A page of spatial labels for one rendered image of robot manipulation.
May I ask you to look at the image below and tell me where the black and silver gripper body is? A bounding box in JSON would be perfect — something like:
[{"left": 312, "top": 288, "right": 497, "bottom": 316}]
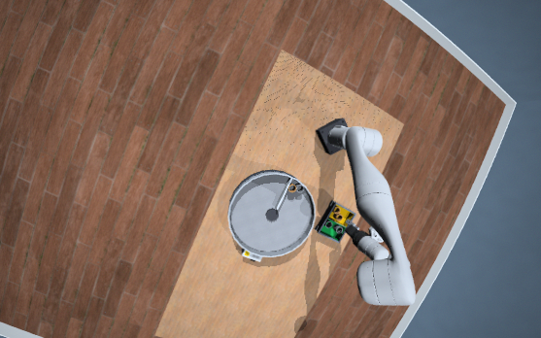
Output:
[{"left": 345, "top": 224, "right": 384, "bottom": 255}]

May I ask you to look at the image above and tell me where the grey two-compartment sorting bin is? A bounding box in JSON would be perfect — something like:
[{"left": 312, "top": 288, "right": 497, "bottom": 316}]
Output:
[{"left": 315, "top": 200, "right": 355, "bottom": 243}]

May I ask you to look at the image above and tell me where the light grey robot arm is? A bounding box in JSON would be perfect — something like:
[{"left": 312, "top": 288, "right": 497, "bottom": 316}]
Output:
[{"left": 328, "top": 125, "right": 416, "bottom": 306}]

